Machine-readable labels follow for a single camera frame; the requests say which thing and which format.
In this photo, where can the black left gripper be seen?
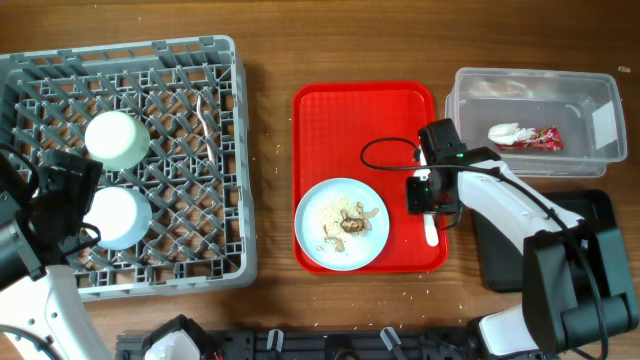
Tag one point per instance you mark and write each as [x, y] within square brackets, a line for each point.
[81, 188]

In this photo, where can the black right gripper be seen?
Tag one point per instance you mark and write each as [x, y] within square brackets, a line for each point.
[416, 202]

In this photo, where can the white tissue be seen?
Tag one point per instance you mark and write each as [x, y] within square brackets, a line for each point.
[509, 133]

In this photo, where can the light blue bowl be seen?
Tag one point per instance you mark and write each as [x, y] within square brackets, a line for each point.
[121, 215]

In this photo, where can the white plastic spoon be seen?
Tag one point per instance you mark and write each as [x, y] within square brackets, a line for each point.
[430, 229]

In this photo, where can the light green bowl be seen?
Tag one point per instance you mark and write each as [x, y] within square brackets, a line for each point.
[117, 140]

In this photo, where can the red snack wrapper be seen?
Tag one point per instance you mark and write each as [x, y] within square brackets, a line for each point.
[545, 139]

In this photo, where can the light blue plate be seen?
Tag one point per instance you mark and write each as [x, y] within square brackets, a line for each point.
[360, 252]

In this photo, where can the white plastic fork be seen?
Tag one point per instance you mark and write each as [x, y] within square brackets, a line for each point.
[204, 124]

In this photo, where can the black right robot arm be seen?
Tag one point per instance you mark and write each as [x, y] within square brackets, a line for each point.
[576, 287]

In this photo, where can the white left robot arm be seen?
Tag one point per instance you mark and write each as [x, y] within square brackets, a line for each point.
[41, 310]

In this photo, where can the red plastic tray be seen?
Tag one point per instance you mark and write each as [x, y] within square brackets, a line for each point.
[365, 131]

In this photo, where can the clear plastic bin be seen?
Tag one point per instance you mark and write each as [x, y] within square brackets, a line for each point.
[585, 108]

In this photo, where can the food scraps on plate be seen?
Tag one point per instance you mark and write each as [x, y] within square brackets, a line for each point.
[341, 220]

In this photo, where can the black plastic tray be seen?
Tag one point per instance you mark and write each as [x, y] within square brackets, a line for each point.
[501, 263]

